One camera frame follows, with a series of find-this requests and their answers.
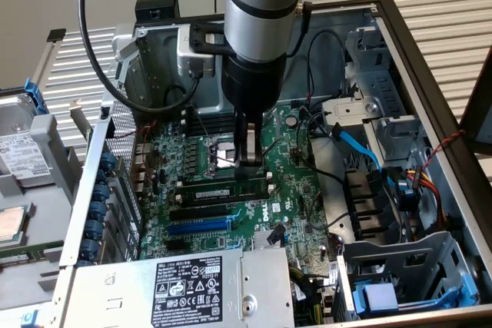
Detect thin red wire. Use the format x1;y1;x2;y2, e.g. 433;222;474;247
130;120;159;175

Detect black camera bracket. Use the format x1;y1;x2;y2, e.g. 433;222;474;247
190;22;232;57

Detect silver socket cover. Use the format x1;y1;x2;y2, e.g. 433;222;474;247
262;107;281;153

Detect long black expansion slot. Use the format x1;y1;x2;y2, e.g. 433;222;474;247
168;204;228;223

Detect silver heat sink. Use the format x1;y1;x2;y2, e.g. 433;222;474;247
251;227;288;252

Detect red and black wire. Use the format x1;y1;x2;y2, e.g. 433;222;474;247
286;53;320;109

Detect thin metal locking lever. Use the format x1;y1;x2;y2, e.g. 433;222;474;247
206;151;235;167
183;92;212;144

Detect black box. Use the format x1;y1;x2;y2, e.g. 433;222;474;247
135;0;181;24

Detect green motherboard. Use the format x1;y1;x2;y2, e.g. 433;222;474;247
132;103;339;263

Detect silver graphics card bracket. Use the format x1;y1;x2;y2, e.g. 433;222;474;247
68;98;94;141

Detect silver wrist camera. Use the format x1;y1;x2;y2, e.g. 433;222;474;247
176;23;216;78

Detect thick black wire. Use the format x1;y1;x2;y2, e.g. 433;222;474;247
295;111;346;187

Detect black board connector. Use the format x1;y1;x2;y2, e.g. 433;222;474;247
268;224;287;247

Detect power supply wire bundle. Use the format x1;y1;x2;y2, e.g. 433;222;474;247
288;264;336;327

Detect silver CPU chip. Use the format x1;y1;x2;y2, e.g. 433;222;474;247
0;204;28;244

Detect silver rear port blocks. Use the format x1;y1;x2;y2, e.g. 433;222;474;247
130;141;151;198

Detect red black twisted wire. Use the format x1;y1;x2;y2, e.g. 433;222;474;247
421;130;466;176

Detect grey parts rack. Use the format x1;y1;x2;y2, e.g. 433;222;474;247
0;84;84;310

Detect grey disk bay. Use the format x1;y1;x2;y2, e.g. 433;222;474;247
334;230;481;322

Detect black fan shroud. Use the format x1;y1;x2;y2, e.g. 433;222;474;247
343;168;397;245

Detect silver drive cage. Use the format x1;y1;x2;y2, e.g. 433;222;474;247
321;26;428;164

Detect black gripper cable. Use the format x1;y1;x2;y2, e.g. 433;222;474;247
284;0;314;58

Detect CPU socket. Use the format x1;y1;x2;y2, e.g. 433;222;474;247
205;134;236;176

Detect blue SATA wire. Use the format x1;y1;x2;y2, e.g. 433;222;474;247
330;122;419;212

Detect silver hard disk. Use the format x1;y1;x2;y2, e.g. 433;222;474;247
0;93;56;189

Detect short black looped wire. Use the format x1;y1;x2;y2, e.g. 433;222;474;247
163;84;192;114

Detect blue expansion slot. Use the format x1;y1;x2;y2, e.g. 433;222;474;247
167;218;231;237

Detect grey wire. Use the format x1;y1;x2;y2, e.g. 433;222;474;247
303;191;361;231

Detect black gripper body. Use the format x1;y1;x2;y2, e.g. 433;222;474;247
220;54;288;124

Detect silver power supply unit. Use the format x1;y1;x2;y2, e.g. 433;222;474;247
71;247;296;328

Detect dark side panel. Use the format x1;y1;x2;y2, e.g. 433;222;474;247
459;47;492;156

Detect yellow red power wires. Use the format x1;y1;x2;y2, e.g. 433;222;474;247
407;166;454;230

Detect blue disk bay carrier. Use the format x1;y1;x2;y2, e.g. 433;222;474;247
351;276;469;318

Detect thick black camera cable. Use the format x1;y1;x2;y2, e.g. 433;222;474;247
78;0;202;114

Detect open metal PC case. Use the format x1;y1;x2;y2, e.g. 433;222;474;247
57;0;492;328

